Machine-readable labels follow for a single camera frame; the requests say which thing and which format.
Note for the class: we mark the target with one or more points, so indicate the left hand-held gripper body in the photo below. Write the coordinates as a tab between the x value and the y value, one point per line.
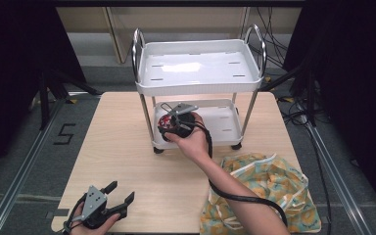
93	204

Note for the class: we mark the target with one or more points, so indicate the person's right hand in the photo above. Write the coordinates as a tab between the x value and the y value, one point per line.
194	145

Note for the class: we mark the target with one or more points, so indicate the aluminium floor rail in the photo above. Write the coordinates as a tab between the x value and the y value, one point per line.
23	176
336	176

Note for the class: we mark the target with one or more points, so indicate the black metal stand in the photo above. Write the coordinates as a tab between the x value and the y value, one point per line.
310	94
47	94

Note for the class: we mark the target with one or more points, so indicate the fruit print shopping bag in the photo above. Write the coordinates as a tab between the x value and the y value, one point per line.
274	186

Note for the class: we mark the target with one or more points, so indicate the white two-tier cart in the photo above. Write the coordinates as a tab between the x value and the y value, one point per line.
196	81

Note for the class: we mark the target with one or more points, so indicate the red-lidded candy jar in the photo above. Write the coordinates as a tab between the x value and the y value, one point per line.
164	122

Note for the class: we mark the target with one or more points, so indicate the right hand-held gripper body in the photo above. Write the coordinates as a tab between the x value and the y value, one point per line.
184	125

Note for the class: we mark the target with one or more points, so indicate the black tape floor mark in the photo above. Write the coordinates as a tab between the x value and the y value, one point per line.
66	133

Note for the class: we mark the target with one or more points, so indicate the black curtain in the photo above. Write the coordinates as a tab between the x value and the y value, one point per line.
355	81
9	81

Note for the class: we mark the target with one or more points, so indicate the person's left hand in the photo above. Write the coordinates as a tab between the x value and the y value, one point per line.
94	230

